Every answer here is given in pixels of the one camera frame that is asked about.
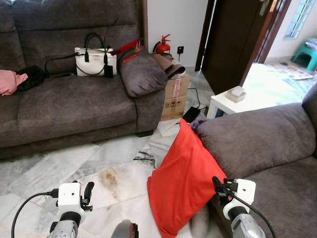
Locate red pillow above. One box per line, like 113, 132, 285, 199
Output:
147, 119, 229, 238

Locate brown fabric sofa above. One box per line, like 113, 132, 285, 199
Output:
0, 0, 169, 160
190, 85, 317, 238

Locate purple cloth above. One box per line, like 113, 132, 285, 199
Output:
190, 118, 208, 132

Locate black power adapter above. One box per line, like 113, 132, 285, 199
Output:
182, 106, 202, 123

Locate white side table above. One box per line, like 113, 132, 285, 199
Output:
206, 89, 261, 120

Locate beige tissue box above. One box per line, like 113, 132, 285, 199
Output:
225, 85, 248, 103

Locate taped cardboard box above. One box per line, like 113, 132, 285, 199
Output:
159, 73, 191, 121

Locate black cloth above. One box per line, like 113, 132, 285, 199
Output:
17, 65, 48, 92

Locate brown rolled mat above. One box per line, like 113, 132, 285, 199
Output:
151, 52, 187, 79

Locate pink cloth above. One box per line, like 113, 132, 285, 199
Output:
0, 69, 29, 97

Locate dark brown wooden door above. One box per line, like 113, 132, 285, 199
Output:
200, 0, 284, 95

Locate green plastic stool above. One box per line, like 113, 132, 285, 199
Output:
291, 39, 317, 72

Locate red fire extinguisher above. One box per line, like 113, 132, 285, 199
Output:
152, 34, 172, 56

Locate louvre window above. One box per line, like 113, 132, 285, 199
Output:
284, 0, 316, 40

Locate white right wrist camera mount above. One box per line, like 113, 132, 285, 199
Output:
222, 178, 257, 219

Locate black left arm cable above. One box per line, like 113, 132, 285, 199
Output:
10, 190, 60, 238

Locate black power cord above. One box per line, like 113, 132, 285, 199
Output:
188, 88, 202, 108

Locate white handbag black handles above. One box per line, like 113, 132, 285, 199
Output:
44, 32, 118, 78

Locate red strap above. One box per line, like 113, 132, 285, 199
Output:
108, 39, 145, 63

